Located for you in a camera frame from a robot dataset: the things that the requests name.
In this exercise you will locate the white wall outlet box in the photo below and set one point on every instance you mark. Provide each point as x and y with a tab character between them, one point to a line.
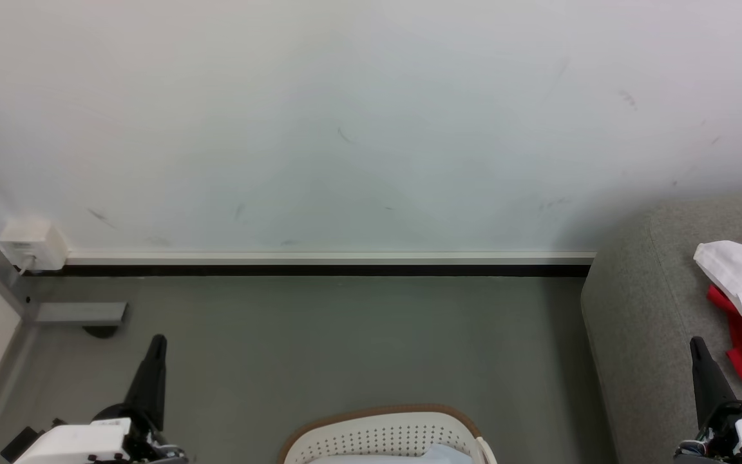
35	245

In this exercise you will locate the grey fabric sofa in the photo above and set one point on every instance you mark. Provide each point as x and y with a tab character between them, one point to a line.
648	322

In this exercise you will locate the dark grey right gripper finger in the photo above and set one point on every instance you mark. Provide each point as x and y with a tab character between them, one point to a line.
709	380

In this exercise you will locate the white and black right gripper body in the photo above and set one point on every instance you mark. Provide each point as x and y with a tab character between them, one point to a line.
741	438

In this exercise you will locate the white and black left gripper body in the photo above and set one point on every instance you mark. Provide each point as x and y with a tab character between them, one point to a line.
81	443

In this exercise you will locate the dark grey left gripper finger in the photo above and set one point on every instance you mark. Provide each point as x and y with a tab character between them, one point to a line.
147	380

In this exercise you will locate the light blue clothing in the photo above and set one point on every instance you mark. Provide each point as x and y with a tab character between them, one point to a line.
435	456

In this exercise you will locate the grey partition foot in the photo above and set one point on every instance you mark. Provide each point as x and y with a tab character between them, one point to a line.
81	314

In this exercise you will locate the white perforated laundry basket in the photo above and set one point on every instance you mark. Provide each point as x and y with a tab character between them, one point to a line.
377	435

